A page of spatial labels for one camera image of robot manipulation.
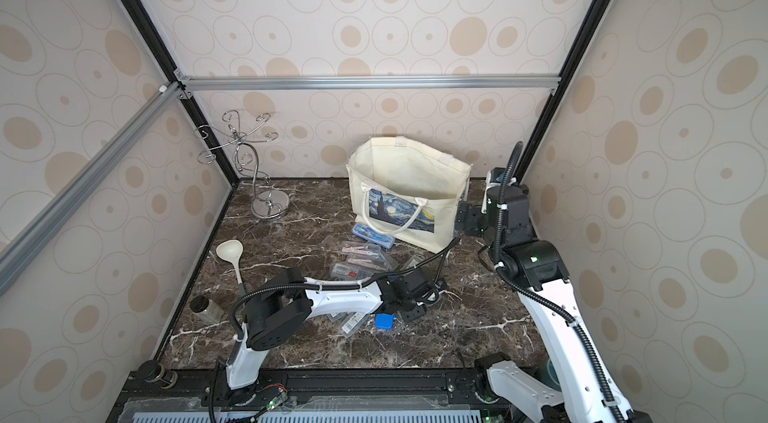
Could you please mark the clear case barcode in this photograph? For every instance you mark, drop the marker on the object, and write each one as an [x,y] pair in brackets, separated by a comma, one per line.
[352,323]
[414,261]

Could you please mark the aluminium rail left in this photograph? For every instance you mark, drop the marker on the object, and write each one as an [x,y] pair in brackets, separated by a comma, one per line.
[28,244]

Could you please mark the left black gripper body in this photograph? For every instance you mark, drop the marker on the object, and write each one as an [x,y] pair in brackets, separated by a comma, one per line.
[413,308]

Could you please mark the horizontal aluminium rail back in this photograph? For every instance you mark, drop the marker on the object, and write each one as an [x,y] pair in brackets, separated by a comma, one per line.
[369,82]

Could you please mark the teal ceramic cup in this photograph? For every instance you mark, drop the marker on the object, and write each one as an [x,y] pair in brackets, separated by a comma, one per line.
[549,376]

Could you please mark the chrome wire jewelry stand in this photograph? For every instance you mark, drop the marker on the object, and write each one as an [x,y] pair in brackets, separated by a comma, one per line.
[267,202]

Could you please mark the blue opaque case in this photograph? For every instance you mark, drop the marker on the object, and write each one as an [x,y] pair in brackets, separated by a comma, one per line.
[384,321]

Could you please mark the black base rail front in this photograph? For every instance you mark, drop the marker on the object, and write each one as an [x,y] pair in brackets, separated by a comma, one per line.
[434,395]

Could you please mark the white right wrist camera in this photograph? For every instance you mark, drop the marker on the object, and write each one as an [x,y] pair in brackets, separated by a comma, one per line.
[494,180]

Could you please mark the cream canvas starry-night tote bag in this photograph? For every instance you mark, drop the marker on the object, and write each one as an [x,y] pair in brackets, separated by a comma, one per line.
[408,190]

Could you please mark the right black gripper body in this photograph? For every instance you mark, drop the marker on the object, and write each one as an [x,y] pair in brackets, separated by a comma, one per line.
[466,217]

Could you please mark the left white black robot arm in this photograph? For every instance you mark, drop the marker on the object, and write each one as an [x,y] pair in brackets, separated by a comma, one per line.
[269,316]

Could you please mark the cream spoon grey handle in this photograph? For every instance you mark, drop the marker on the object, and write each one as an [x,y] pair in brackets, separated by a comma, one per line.
[231,251]

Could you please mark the small jar black lid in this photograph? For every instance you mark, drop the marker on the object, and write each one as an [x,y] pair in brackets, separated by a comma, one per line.
[206,310]

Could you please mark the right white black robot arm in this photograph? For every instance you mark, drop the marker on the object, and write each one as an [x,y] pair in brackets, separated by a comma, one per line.
[534,269]

